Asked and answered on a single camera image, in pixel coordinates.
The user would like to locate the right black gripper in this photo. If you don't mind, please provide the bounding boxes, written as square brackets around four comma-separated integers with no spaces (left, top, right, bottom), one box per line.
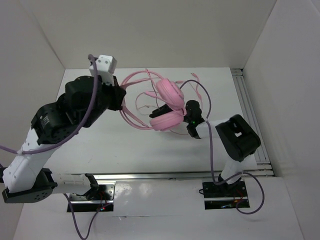
[149,97,192,124]

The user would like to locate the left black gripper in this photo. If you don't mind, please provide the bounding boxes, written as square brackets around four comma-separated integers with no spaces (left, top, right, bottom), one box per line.
[82,74,126,128]

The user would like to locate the pink headphones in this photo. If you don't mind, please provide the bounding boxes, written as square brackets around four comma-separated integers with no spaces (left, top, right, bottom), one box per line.
[120,69,187,132]

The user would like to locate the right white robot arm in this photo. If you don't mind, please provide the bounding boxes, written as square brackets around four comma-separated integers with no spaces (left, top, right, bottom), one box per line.
[149,100,261,196]

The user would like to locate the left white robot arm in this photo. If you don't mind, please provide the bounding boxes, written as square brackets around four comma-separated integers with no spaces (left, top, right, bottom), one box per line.
[0,75,126,204]

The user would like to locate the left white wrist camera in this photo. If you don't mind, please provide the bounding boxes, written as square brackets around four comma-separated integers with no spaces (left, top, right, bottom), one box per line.
[89,54,118,86]

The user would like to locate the aluminium front rail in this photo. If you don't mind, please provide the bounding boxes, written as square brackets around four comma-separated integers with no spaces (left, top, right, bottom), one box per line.
[59,169,226,181]

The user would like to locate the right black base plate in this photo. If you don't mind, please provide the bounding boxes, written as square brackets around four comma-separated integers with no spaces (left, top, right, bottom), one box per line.
[199,180,250,210]

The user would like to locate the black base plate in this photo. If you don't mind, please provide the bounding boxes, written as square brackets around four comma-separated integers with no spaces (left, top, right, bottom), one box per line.
[199,180,250,210]
[68,181,116,213]

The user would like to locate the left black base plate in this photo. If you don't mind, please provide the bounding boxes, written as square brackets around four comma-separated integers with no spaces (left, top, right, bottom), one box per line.
[68,181,116,213]

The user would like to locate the aluminium side rail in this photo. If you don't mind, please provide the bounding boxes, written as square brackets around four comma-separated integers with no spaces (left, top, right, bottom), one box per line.
[230,68,275,177]

